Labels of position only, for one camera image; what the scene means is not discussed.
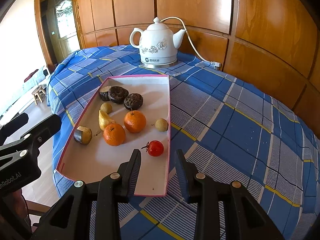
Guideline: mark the dark red cloth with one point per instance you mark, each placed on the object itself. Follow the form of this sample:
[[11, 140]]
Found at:
[[32, 76]]

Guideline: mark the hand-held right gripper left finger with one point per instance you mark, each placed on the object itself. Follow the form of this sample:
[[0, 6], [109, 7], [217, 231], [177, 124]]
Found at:
[[133, 180]]

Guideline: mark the orange mandarin with stem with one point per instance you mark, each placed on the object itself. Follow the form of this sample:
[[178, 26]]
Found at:
[[135, 122]]

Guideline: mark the person's left hand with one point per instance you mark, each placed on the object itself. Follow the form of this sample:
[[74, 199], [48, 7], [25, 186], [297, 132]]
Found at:
[[15, 207]]

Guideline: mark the wooden glazed door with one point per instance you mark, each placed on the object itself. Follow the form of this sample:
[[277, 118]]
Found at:
[[67, 47]]

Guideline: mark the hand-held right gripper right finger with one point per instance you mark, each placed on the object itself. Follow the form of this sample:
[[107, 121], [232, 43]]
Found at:
[[182, 180]]

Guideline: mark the blue plaid bed sheet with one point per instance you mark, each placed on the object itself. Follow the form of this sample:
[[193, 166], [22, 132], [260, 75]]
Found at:
[[225, 130]]

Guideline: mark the tan longan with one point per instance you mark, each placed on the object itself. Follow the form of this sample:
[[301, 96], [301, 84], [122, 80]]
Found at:
[[106, 107], [161, 125]]

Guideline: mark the white ceramic electric kettle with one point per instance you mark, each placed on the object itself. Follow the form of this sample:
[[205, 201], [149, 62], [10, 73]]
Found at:
[[157, 42]]

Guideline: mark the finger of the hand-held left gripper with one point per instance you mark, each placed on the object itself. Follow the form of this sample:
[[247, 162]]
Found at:
[[15, 122], [47, 127]]

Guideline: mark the wooden panelled wardrobe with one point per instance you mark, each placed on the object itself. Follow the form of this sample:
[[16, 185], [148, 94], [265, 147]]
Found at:
[[200, 2]]

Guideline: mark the pink-rimmed white cardboard tray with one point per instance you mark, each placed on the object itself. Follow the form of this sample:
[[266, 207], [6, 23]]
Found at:
[[150, 97]]

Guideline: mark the small wooden stool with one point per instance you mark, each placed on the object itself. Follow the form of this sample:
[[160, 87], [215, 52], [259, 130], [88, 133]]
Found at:
[[38, 90]]

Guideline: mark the white bench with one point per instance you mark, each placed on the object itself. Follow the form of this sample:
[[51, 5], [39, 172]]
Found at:
[[30, 85]]

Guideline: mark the yellow mango slice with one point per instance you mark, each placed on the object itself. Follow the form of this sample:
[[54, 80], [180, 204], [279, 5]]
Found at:
[[105, 121]]

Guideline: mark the small red tomato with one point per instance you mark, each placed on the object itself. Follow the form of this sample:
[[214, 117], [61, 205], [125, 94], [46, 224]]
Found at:
[[155, 148]]

